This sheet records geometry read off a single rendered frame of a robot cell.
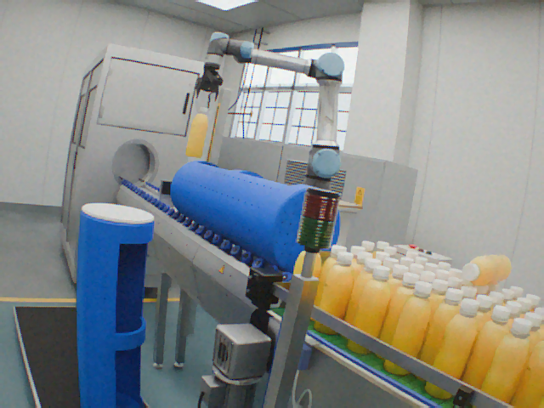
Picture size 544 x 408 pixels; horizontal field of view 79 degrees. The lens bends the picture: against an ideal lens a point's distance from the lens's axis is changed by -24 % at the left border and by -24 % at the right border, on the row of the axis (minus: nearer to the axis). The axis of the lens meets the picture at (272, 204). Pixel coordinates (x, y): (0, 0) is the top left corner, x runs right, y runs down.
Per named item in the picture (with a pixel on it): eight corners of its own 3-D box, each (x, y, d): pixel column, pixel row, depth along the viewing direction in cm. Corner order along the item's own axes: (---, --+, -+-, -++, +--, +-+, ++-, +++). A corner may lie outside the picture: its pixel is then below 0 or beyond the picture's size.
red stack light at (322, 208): (320, 215, 80) (324, 195, 80) (342, 222, 75) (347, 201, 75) (293, 212, 77) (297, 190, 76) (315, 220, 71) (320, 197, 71)
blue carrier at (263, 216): (213, 223, 214) (228, 167, 213) (326, 279, 143) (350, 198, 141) (163, 212, 198) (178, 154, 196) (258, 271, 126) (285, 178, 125)
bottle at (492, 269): (505, 249, 91) (477, 249, 80) (516, 273, 88) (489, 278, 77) (485, 263, 96) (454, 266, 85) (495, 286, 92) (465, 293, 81)
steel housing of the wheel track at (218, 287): (144, 227, 316) (150, 184, 312) (326, 365, 139) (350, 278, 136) (112, 223, 299) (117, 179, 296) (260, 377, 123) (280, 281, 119)
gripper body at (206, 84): (208, 93, 176) (214, 68, 175) (217, 93, 169) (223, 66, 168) (193, 90, 172) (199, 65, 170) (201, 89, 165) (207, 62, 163)
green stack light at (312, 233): (314, 240, 81) (320, 215, 80) (337, 249, 76) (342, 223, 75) (288, 240, 77) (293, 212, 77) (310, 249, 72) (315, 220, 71)
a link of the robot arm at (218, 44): (229, 33, 163) (210, 31, 163) (223, 55, 164) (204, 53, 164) (231, 37, 171) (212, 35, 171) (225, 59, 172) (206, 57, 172)
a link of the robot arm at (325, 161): (335, 177, 183) (340, 59, 176) (341, 180, 168) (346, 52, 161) (308, 175, 183) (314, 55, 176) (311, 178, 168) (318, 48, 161)
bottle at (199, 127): (191, 155, 176) (201, 111, 174) (204, 158, 173) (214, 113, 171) (181, 155, 169) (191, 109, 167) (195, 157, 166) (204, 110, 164)
